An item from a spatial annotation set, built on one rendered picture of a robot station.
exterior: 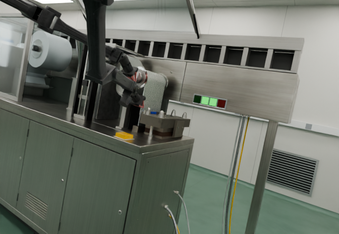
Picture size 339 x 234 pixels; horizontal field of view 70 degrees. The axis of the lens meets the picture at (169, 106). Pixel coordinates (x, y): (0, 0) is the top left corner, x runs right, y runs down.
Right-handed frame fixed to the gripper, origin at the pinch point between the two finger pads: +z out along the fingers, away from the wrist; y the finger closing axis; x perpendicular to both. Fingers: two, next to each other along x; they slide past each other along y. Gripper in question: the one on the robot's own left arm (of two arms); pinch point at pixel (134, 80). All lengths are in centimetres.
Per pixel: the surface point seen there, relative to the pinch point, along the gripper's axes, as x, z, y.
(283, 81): 34, 18, 83
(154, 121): -17.6, 14.0, 20.2
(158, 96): 7.5, 21.6, 6.4
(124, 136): -38.6, 1.4, 17.8
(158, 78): 15.2, 11.2, 5.9
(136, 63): 24.1, 8.2, -17.6
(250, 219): -30, 89, 79
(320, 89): 198, 184, 110
